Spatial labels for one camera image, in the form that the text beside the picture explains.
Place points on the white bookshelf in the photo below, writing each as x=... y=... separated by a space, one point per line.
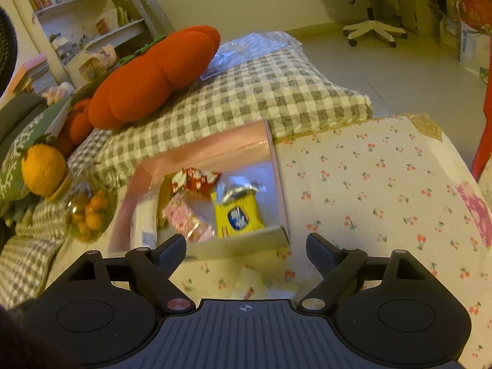
x=77 y=19

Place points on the red snack packet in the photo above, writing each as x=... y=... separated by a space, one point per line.
x=196 y=180

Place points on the pink plush toy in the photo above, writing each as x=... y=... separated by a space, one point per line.
x=57 y=93

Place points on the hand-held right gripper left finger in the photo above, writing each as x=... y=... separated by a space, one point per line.
x=175 y=248

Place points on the bamboo teapot lid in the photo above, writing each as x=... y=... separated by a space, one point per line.
x=61 y=192

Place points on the stack of books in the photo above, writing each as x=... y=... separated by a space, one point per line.
x=30 y=71

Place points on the red bag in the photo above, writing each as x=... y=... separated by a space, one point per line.
x=476 y=11

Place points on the white and blue snack packet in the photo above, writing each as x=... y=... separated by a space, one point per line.
x=144 y=219

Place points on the black mesh chair back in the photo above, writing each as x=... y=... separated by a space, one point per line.
x=7 y=38

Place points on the large orange citrus fruit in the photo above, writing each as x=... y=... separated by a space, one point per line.
x=42 y=169

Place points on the dark sofa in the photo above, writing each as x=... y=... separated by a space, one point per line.
x=19 y=111

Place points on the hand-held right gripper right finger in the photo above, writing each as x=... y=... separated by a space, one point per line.
x=321 y=248

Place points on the grey checked blanket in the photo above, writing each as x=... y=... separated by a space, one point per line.
x=269 y=92

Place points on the red plastic stool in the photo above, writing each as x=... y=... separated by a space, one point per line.
x=484 y=134

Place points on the cherry print tablecloth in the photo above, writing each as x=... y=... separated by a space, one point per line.
x=384 y=200

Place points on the silver cardboard box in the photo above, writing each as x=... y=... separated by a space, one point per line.
x=246 y=150

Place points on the cream white snack packet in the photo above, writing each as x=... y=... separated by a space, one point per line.
x=257 y=282

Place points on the clear packet with dark snack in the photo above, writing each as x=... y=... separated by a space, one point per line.
x=238 y=190

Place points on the pink snack packet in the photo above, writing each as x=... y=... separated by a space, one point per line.
x=184 y=217

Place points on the yellow snack packet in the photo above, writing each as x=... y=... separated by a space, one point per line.
x=238 y=219

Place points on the bag of small oranges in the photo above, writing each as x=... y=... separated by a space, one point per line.
x=103 y=200

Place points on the white printed sack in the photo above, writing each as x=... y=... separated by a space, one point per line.
x=474 y=52

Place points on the pile of small tangerines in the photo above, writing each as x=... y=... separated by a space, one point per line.
x=94 y=215

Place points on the large red persimmon cushion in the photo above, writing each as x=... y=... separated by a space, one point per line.
x=153 y=80

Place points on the wooden desk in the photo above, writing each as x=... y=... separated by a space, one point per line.
x=426 y=4

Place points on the small red persimmon cushion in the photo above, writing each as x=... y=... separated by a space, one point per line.
x=78 y=127

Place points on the green snowflake pillow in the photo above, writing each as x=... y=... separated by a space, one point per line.
x=23 y=142

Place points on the clear plastic bag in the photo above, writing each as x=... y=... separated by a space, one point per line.
x=250 y=52

